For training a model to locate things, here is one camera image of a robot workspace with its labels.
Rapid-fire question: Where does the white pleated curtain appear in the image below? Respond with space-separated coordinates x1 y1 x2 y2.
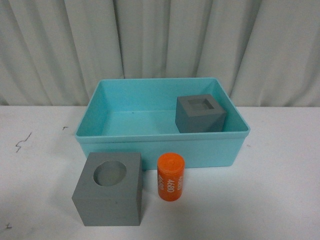
0 0 320 107

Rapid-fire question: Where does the gray cube with round hole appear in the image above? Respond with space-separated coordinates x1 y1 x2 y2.
72 152 143 227

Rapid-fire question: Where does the gray cube with square hole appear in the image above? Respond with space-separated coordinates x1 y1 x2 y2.
175 94 227 133

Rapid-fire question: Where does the light blue plastic box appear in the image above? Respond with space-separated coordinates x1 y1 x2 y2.
75 77 250 170

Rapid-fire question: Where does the orange cylinder with white numbers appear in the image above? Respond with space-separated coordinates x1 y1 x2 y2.
157 152 185 202

